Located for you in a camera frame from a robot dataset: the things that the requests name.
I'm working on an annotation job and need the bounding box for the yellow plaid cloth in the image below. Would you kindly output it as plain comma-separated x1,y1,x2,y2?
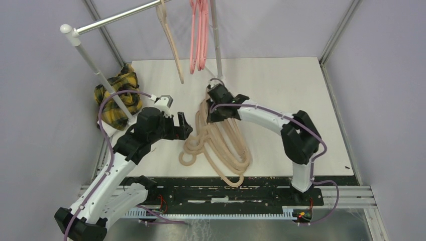
93,65,143,131

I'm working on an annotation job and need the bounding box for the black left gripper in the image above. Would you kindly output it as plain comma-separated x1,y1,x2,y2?
149,111,192,144

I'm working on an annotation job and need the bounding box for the white rack foot near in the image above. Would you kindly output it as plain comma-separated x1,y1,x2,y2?
97,120,120,138

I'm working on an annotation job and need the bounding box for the pink plastic hanger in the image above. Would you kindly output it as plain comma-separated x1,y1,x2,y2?
198,0,209,71
189,1,200,74
197,6,201,69

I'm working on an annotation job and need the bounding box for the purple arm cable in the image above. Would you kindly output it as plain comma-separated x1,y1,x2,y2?
207,78,340,227
63,89,187,241

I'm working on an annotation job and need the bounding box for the white rack foot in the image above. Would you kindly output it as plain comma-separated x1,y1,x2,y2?
97,120,120,138
204,63,226,82

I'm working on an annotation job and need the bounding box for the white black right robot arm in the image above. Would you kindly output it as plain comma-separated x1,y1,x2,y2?
206,83,324,205

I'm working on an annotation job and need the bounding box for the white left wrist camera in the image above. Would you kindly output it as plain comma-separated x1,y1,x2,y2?
150,95,173,118

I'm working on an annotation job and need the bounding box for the white rack foot far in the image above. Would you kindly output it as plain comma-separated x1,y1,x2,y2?
204,63,226,82

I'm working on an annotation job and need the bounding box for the beige plastic hanger bottom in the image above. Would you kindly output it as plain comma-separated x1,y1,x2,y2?
178,147,252,187

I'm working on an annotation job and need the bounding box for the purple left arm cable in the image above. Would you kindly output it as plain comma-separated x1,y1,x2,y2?
63,89,187,241

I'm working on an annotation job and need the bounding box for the metal rack top bar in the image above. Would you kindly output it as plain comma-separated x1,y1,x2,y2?
75,0,168,36

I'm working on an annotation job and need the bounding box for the aluminium frame rail base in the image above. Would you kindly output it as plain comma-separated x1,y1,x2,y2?
78,133,378,210

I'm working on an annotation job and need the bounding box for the white cable duct strip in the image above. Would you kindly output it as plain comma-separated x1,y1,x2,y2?
123,208,296,220

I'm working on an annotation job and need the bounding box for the beige plastic hanger top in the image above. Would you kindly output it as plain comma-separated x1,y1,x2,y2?
156,0,184,84

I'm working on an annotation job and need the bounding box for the white rack left pole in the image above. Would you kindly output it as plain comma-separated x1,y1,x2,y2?
60,24,133,119

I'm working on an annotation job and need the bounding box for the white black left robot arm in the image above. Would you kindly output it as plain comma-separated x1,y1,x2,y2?
54,107,193,240

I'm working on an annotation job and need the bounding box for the grey rack far pole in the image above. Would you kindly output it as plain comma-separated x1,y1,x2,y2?
210,0,223,80

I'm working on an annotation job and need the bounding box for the beige plastic hanger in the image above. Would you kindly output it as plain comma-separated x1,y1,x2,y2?
178,147,252,187
183,98,252,167
156,0,184,84
181,103,252,175

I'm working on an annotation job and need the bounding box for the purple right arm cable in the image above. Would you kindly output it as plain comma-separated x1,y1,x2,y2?
207,78,340,227

